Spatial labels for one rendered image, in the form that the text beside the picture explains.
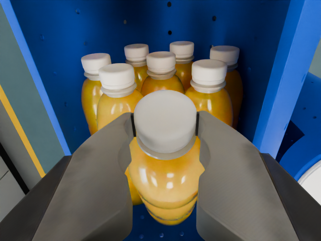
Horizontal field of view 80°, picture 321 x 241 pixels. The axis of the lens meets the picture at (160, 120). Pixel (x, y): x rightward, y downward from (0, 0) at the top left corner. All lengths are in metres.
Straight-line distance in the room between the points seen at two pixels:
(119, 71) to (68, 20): 0.13
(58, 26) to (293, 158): 0.52
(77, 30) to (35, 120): 1.66
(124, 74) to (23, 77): 1.58
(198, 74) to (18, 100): 1.77
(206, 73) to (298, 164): 0.37
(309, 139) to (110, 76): 0.45
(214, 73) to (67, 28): 0.20
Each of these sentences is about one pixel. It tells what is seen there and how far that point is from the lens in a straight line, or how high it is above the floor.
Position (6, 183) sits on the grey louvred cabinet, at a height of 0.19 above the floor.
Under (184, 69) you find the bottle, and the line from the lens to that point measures 0.32.
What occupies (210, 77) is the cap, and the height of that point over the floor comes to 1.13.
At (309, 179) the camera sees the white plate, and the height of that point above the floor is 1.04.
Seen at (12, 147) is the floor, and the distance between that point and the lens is 2.30.
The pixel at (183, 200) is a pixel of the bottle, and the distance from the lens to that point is 0.17.
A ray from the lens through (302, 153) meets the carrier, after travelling 0.53.
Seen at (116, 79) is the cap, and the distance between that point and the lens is 0.21.
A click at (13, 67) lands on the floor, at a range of 1.78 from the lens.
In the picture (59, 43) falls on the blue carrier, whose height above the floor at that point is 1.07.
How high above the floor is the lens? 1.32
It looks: 57 degrees down
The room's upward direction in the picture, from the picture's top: 175 degrees counter-clockwise
